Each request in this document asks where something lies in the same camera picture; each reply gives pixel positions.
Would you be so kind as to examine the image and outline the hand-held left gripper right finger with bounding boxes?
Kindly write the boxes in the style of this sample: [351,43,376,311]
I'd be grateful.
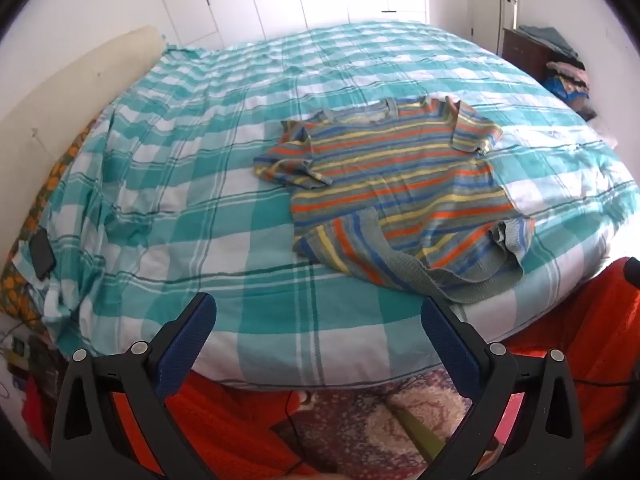
[420,296,588,480]

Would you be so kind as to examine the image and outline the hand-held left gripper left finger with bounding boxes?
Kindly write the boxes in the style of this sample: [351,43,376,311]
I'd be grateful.
[50,292,218,480]

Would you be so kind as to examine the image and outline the striped knit sweater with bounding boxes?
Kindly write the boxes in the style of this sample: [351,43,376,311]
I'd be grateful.
[252,96,536,305]

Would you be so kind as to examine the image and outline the pile of clothes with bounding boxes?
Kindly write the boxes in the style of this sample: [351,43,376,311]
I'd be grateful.
[517,25,598,121]

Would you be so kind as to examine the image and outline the orange knitted cloth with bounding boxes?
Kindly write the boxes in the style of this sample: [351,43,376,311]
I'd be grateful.
[107,257,640,480]

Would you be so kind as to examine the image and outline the patterned rug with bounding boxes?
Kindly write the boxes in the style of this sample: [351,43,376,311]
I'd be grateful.
[280,375,501,480]

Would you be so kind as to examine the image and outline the red cloth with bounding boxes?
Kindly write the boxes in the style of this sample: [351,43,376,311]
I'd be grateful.
[22,375,57,443]

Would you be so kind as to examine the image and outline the black phone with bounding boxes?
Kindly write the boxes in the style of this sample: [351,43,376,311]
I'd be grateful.
[28,230,56,281]

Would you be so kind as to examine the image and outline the teal checked bed blanket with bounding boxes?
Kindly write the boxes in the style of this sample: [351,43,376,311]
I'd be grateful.
[10,20,636,391]

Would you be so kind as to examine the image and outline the orange floral sheet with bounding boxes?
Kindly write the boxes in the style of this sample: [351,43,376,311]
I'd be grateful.
[0,130,96,321]

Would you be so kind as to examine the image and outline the dark wooden dresser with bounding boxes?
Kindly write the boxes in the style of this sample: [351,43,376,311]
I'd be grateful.
[501,27,556,81]

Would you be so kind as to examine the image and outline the cream headboard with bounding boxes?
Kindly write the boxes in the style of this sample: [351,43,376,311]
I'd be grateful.
[0,25,166,261]

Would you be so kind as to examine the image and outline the white door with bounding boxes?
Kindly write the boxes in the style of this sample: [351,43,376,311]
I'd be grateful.
[467,0,523,56]

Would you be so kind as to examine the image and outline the black cable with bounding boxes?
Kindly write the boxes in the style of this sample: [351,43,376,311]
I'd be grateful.
[284,389,307,476]

